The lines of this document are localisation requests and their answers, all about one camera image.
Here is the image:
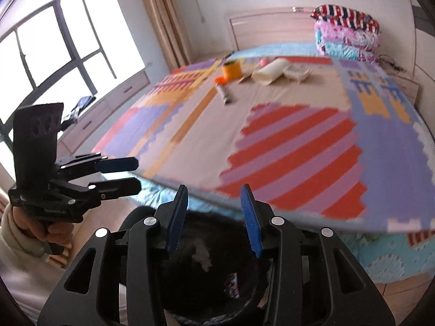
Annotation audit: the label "person's left forearm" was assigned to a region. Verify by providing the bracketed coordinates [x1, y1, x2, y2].
[0, 204, 70, 316]

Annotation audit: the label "person's left hand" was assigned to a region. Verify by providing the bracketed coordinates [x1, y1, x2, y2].
[12, 207, 74, 250]

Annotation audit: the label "wooden window bench cabinet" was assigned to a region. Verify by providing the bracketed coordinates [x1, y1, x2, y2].
[58, 63, 152, 153]

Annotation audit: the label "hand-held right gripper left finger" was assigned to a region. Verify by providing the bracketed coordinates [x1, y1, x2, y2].
[37, 184, 189, 326]

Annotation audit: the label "crumpled white paper scrap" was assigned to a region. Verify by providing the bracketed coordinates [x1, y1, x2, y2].
[190, 241, 213, 272]

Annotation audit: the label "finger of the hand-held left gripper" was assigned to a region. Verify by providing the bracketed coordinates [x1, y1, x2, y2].
[49, 177, 142, 208]
[55, 152, 139, 180]

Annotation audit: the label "dark clothing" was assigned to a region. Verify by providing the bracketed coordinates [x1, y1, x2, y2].
[61, 96, 94, 126]

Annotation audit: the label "beige curtain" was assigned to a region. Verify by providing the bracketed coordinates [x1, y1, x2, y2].
[134, 0, 191, 72]

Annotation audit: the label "orange cup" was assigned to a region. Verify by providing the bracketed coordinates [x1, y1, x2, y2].
[222, 59, 243, 80]

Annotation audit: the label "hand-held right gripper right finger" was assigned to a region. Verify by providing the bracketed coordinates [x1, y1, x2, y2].
[240, 184, 396, 326]

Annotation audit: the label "black framed window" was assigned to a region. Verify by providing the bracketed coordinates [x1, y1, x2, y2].
[0, 0, 147, 174]

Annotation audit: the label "pink and cyan folded quilt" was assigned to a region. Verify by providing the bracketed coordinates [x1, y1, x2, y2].
[314, 20, 380, 62]

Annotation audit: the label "black cables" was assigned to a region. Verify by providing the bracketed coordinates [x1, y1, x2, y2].
[379, 54, 407, 74]

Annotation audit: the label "white and grey wardrobe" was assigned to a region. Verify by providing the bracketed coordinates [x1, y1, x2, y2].
[409, 0, 435, 99]

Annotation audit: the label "black trash bin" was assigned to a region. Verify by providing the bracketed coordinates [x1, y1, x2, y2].
[119, 205, 306, 326]

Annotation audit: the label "wooden bed headboard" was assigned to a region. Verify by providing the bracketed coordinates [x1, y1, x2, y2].
[229, 7, 320, 52]

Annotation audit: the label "light blue bed sheet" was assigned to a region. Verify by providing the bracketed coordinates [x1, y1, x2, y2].
[136, 42, 435, 284]

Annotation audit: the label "striped folded blanket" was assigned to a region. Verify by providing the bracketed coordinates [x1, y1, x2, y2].
[311, 4, 381, 35]

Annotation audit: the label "patchwork printed blanket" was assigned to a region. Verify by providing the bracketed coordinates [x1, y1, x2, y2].
[100, 54, 435, 235]

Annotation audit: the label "wooden nightstand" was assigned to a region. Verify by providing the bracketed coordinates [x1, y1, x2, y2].
[384, 71, 421, 106]

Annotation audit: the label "grey tube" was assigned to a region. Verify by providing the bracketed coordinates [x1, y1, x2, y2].
[216, 84, 234, 104]

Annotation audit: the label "cream cylindrical container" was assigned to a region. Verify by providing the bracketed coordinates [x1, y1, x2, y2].
[251, 58, 293, 85]

